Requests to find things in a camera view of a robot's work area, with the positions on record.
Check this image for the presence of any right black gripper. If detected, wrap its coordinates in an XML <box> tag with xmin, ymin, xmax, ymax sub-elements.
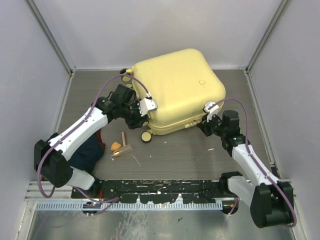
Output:
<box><xmin>197</xmin><ymin>111</ymin><xmax>227</xmax><ymax>137</ymax></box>

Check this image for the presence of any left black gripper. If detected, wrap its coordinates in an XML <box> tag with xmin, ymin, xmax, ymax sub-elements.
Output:
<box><xmin>120</xmin><ymin>99</ymin><xmax>148</xmax><ymax>129</ymax></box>

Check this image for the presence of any yellow hard-shell suitcase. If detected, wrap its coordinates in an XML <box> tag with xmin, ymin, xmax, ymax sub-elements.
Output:
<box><xmin>120</xmin><ymin>48</ymin><xmax>226</xmax><ymax>143</ymax></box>

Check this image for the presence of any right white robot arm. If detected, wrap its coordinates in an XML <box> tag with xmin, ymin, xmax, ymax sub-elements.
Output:
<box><xmin>197</xmin><ymin>108</ymin><xmax>297</xmax><ymax>228</ymax></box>

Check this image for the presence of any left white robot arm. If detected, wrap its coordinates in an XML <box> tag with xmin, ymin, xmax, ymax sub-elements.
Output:
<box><xmin>34</xmin><ymin>84</ymin><xmax>158</xmax><ymax>198</ymax></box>

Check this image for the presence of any brown lipstick tube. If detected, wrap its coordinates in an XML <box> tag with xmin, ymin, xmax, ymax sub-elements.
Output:
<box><xmin>121</xmin><ymin>132</ymin><xmax>127</xmax><ymax>146</ymax></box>

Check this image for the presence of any amber perfume bottle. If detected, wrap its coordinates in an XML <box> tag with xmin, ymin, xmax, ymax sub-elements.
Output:
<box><xmin>111</xmin><ymin>144</ymin><xmax>133</xmax><ymax>158</ymax></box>

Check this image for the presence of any orange makeup sponge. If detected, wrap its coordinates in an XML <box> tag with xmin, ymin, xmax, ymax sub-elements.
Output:
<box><xmin>110</xmin><ymin>141</ymin><xmax>122</xmax><ymax>152</ymax></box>

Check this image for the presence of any dark navy maroon garment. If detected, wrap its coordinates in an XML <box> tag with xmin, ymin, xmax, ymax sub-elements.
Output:
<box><xmin>68</xmin><ymin>129</ymin><xmax>106</xmax><ymax>174</ymax></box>

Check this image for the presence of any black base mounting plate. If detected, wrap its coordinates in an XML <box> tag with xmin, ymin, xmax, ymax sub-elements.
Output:
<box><xmin>70</xmin><ymin>178</ymin><xmax>250</xmax><ymax>204</ymax></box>

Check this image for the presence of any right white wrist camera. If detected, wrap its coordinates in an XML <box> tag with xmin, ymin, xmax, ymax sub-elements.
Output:
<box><xmin>203</xmin><ymin>101</ymin><xmax>219</xmax><ymax>123</ymax></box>

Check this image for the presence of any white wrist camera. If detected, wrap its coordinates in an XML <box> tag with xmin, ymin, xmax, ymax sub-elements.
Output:
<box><xmin>138</xmin><ymin>98</ymin><xmax>158</xmax><ymax>117</ymax></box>
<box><xmin>203</xmin><ymin>101</ymin><xmax>219</xmax><ymax>123</ymax></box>

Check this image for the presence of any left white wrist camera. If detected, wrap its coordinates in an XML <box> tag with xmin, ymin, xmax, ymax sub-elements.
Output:
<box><xmin>138</xmin><ymin>98</ymin><xmax>158</xmax><ymax>117</ymax></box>

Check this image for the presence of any grey slotted cable duct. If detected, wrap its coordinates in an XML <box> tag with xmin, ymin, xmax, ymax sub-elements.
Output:
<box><xmin>35</xmin><ymin>199</ymin><xmax>223</xmax><ymax>211</ymax></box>

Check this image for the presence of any aluminium rail frame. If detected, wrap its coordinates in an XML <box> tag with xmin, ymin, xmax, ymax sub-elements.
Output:
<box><xmin>23</xmin><ymin>181</ymin><xmax>298</xmax><ymax>202</ymax></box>

